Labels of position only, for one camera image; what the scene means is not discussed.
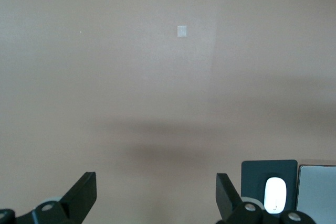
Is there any white computer mouse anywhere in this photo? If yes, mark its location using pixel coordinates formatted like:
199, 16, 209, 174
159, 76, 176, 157
263, 177, 287, 215

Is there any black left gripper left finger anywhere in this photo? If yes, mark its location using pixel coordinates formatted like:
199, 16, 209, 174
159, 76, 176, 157
31, 171, 97, 224

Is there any silver closed laptop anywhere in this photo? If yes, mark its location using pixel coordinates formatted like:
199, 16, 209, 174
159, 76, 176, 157
298, 165, 336, 224

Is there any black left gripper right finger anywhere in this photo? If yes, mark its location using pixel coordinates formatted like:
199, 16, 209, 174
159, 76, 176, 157
216, 173, 265, 224

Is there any black mouse pad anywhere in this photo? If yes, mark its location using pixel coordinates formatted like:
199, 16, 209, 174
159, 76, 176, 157
240, 159, 299, 221

